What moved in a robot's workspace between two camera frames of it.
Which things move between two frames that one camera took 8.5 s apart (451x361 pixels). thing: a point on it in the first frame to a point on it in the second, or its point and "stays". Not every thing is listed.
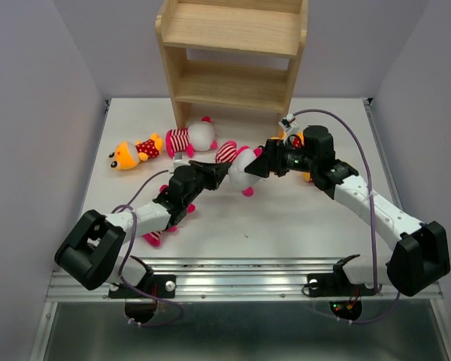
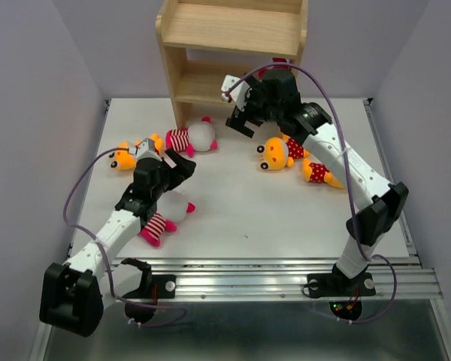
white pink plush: (240, 157) to (279, 60)
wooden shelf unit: (239, 53) stays
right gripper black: (270, 159) to (237, 122)
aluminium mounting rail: (234, 279) stays
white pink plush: (198, 136) stays
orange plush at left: (127, 154) stays
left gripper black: (213, 172) to (184, 168)
